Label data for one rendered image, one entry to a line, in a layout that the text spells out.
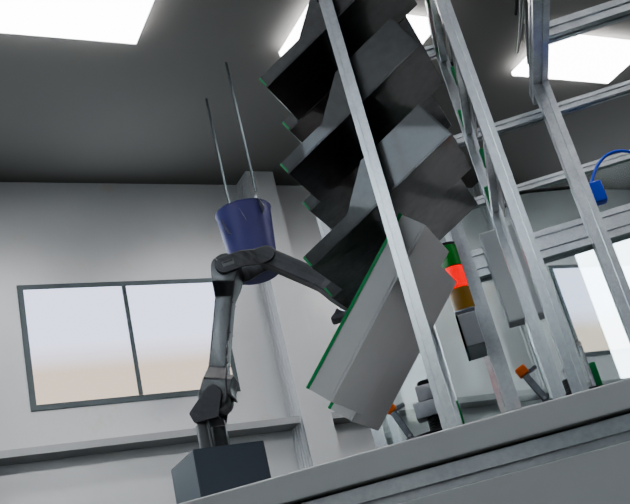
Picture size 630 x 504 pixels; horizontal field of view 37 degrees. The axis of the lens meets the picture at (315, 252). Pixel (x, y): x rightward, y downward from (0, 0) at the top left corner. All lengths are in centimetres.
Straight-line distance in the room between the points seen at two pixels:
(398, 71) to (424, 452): 66
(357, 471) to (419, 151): 54
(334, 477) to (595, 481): 26
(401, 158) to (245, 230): 578
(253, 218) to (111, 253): 206
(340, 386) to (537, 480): 40
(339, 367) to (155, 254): 767
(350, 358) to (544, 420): 39
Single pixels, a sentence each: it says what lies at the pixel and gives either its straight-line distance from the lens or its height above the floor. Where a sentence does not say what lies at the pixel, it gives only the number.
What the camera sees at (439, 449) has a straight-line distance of 100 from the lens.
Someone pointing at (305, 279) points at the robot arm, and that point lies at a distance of 185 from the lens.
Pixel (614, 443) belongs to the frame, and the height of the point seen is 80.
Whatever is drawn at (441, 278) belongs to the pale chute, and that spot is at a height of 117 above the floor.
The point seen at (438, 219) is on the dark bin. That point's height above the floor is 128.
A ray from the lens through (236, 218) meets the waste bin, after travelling 717.
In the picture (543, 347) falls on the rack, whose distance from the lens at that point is 158.
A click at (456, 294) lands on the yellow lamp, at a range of 200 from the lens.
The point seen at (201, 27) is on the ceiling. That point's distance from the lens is 741.
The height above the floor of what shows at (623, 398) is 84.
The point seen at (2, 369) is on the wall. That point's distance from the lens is 821.
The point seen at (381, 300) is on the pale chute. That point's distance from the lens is 131.
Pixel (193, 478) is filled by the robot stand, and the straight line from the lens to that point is 174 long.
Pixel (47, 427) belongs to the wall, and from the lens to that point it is 810.
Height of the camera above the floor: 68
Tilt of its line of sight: 23 degrees up
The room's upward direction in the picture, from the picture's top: 14 degrees counter-clockwise
